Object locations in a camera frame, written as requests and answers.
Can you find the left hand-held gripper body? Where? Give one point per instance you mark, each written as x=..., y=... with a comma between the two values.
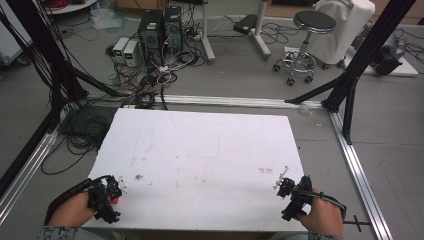
x=100, y=203

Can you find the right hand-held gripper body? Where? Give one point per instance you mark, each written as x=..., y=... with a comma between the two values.
x=298, y=200

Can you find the small red block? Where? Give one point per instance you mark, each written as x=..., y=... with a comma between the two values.
x=114, y=200

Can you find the person's left hand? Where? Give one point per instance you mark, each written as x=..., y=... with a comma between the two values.
x=71, y=211

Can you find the person's right hand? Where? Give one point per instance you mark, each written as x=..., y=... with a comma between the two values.
x=323, y=216

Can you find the white power supply unit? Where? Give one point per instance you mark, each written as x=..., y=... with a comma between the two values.
x=131, y=53
x=119, y=48

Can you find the white desk leg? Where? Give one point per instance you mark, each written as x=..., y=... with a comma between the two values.
x=261, y=36
x=207, y=40

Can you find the black computer tower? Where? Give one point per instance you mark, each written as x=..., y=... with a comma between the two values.
x=150, y=33
x=173, y=28

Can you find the black machine on white board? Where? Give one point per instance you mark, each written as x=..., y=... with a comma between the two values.
x=388, y=61

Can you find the black round swivel stool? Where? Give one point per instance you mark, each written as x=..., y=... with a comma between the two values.
x=311, y=21

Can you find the flat black box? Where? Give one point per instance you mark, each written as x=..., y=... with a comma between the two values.
x=245, y=24

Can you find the clear plastic bag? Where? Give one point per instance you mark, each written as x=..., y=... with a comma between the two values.
x=106, y=18

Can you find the white cloth covered object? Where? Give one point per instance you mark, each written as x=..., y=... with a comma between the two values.
x=346, y=26

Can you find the white cabinet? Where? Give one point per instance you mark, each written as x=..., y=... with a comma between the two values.
x=11, y=43

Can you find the round white table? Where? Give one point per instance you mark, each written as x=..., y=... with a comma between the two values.
x=71, y=6

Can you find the aluminium frame rail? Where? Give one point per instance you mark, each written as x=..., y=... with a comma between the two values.
x=233, y=101
x=358, y=173
x=28, y=170

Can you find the black frame post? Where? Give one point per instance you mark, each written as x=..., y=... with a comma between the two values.
x=370, y=50
x=43, y=46

